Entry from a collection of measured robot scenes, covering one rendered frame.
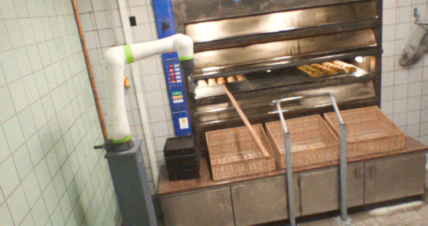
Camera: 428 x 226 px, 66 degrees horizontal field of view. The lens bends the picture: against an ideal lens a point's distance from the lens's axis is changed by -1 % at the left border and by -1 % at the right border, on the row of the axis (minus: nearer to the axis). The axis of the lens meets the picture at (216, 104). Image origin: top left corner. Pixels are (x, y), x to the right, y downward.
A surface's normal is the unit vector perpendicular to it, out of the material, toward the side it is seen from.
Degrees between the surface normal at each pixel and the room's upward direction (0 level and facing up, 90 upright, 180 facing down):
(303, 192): 89
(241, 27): 70
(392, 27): 90
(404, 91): 90
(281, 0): 90
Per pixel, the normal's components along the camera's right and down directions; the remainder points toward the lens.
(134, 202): 0.04, 0.29
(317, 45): 0.06, -0.06
